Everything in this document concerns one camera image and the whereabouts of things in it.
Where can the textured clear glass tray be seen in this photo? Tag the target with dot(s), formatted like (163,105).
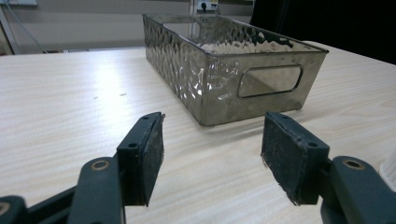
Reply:
(199,77)

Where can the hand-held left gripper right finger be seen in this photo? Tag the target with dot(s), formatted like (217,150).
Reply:
(292,161)

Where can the white wall power socket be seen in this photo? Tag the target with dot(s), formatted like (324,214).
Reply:
(207,5)

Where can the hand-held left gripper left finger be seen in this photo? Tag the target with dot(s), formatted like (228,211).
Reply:
(140,161)

